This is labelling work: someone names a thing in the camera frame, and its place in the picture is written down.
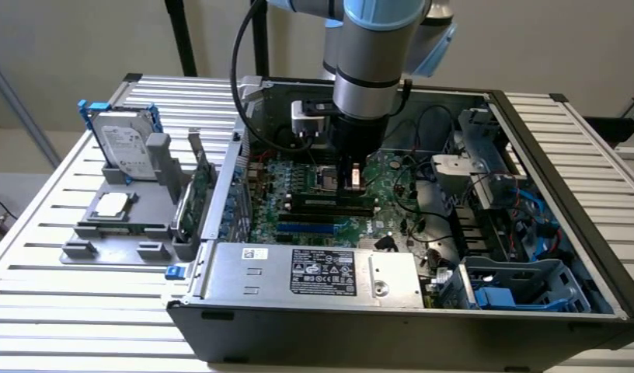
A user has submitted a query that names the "black thin wire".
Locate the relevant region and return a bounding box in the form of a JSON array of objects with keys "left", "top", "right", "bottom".
[{"left": 398, "top": 103, "right": 456, "bottom": 156}]

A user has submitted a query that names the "CPU socket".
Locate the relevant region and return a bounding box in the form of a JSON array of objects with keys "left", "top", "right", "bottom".
[{"left": 308, "top": 164, "right": 344, "bottom": 192}]

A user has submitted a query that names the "silver metal disk bay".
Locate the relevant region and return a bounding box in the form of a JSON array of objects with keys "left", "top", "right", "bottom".
[{"left": 430, "top": 106, "right": 530, "bottom": 213}]

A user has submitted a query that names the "blue-grey plastic drive tray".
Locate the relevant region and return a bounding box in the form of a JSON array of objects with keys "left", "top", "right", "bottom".
[{"left": 458, "top": 255, "right": 592, "bottom": 312}]

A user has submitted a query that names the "green RAM stick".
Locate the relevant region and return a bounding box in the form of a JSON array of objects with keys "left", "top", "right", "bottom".
[
  {"left": 96, "top": 222, "right": 153, "bottom": 235},
  {"left": 301, "top": 197, "right": 377, "bottom": 208}
]

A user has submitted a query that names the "green graphics card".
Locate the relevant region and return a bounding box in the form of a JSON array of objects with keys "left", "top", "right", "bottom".
[{"left": 173, "top": 127, "right": 217, "bottom": 241}]

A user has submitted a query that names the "black open PC case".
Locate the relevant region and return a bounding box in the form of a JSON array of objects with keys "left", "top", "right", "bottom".
[{"left": 165, "top": 75, "right": 634, "bottom": 364}]

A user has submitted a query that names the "silver hard disk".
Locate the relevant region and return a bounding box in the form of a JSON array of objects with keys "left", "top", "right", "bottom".
[{"left": 92, "top": 111, "right": 161, "bottom": 182}]

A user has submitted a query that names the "blue wire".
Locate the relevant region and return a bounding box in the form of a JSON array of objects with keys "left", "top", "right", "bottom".
[{"left": 502, "top": 185, "right": 560, "bottom": 260}]

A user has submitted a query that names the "silver CPU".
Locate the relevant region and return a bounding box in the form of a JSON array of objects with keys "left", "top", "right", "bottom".
[{"left": 91, "top": 192, "right": 133, "bottom": 218}]

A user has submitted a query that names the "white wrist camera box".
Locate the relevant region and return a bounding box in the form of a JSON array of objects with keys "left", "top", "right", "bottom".
[{"left": 289, "top": 99, "right": 333, "bottom": 138}]

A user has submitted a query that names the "grey parts rack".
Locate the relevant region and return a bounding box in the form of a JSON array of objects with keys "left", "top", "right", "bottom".
[{"left": 60, "top": 133, "right": 203, "bottom": 267}]

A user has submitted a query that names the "green motherboard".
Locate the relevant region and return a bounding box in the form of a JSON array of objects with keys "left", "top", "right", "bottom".
[{"left": 243, "top": 149, "right": 433, "bottom": 258}]

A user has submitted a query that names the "grey metal frame post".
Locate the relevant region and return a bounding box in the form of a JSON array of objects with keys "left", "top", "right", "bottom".
[{"left": 0, "top": 48, "right": 60, "bottom": 169}]

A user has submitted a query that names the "black pole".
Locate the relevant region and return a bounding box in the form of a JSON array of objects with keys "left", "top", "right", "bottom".
[
  {"left": 163, "top": 0, "right": 200, "bottom": 78},
  {"left": 251, "top": 0, "right": 272, "bottom": 79}
]

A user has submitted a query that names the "black RAM slot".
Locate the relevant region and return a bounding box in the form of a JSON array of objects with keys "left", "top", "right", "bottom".
[
  {"left": 280, "top": 212, "right": 345, "bottom": 225},
  {"left": 287, "top": 204, "right": 377, "bottom": 218}
]

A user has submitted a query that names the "aluminium profile rail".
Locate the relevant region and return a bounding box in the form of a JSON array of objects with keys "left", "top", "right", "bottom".
[{"left": 613, "top": 98, "right": 634, "bottom": 161}]

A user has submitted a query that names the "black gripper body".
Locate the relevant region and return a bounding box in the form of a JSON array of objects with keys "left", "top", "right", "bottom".
[{"left": 329, "top": 114, "right": 392, "bottom": 164}]

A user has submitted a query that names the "blue expansion slot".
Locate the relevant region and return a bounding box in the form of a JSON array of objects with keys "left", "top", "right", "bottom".
[{"left": 277, "top": 221, "right": 335, "bottom": 235}]

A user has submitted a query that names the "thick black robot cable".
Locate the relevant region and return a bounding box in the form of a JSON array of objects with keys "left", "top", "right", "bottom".
[{"left": 231, "top": 0, "right": 311, "bottom": 153}]

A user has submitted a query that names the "blue disk caddy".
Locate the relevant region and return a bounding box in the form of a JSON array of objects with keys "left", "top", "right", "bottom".
[{"left": 77, "top": 99, "right": 165, "bottom": 180}]

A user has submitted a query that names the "silver power supply unit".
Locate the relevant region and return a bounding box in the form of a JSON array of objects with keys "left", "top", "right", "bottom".
[{"left": 199, "top": 242, "right": 428, "bottom": 311}]

